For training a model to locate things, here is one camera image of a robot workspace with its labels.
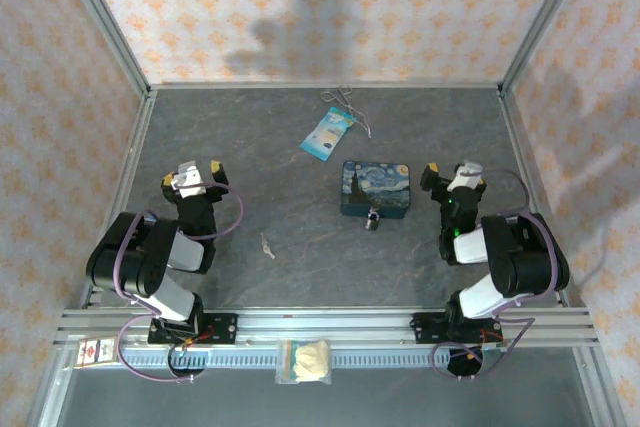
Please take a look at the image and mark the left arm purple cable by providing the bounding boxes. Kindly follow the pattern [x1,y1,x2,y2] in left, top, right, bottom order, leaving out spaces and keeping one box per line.
[113,180,246,384]

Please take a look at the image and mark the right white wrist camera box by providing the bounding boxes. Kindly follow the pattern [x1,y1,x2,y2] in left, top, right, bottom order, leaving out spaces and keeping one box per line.
[446,158,486,194]

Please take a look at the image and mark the blue white snack packet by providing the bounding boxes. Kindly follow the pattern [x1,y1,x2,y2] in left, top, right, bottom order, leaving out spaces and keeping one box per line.
[298,105,358,164]

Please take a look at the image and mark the grey slotted cable duct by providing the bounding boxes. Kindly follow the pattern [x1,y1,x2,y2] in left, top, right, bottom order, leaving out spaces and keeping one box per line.
[118,346,455,371]

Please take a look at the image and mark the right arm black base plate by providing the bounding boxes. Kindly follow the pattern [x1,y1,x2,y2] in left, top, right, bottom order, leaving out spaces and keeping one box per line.
[410,311,504,346]

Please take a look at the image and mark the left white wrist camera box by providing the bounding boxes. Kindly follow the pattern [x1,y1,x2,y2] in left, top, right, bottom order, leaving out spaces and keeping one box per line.
[170,160,208,199]

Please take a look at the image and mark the plastic bag with beige contents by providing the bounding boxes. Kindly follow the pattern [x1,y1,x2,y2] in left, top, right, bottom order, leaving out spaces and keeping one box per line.
[276,338,334,387]

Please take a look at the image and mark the red white label card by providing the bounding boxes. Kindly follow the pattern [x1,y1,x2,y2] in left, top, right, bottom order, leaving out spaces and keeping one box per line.
[75,336,119,368]

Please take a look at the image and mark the starry night tin box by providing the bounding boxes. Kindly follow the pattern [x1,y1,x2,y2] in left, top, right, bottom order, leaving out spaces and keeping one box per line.
[340,159,416,221]

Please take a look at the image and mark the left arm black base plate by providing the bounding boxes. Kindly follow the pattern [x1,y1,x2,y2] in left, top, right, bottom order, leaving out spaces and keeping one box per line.
[147,312,239,346]

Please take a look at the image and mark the aluminium profile frame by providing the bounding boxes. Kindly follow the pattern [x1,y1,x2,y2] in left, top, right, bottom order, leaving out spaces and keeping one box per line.
[27,0,629,427]

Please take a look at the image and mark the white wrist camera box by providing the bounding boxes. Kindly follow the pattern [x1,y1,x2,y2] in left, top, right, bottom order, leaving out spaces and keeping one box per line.
[170,160,208,199]
[446,158,486,194]

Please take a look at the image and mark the metal forceps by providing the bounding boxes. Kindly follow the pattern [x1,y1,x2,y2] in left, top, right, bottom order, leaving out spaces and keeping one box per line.
[319,85,374,140]

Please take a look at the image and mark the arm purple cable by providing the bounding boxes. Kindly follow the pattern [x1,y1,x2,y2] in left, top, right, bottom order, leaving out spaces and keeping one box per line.
[431,169,557,381]
[113,180,246,384]

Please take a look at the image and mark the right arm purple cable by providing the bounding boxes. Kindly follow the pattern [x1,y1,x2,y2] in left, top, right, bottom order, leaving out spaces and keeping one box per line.
[431,169,557,381]

